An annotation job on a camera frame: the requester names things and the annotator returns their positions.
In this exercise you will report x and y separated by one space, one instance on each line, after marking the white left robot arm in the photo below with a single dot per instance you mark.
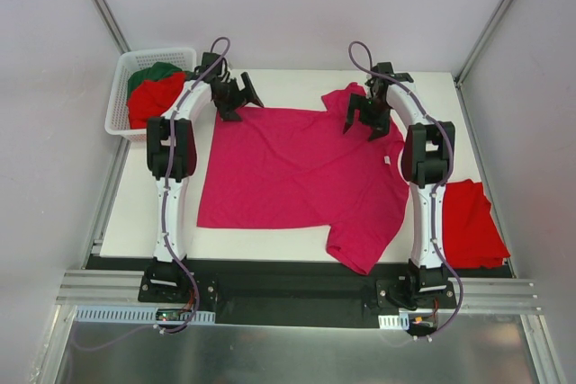
171 149

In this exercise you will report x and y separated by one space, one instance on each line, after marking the red t shirt in basket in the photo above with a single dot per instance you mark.
148 98

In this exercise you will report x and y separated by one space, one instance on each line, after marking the pink t shirt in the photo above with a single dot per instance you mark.
282 168

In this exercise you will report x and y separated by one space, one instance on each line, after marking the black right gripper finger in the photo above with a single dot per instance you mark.
379 128
355 111

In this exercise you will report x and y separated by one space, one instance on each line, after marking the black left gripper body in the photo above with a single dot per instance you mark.
235 97

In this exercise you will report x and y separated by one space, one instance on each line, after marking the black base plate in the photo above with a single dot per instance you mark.
261 293

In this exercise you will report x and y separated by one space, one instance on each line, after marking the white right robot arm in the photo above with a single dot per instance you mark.
427 162

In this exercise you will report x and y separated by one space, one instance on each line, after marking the green t shirt in basket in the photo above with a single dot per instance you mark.
158 71

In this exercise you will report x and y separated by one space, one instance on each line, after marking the folded red t shirt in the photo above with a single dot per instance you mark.
470 237

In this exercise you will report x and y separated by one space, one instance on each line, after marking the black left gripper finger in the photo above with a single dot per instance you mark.
227 111
248 94

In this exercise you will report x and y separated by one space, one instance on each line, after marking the right aluminium frame post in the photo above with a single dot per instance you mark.
496 19

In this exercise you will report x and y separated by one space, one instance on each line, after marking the white perforated plastic basket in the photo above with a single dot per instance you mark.
117 117

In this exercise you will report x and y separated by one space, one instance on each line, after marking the left aluminium frame post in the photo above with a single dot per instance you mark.
111 24

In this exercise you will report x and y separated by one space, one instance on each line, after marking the aluminium frame post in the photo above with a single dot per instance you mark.
496 19
111 24

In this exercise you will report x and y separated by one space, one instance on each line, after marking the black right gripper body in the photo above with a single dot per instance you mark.
368 111

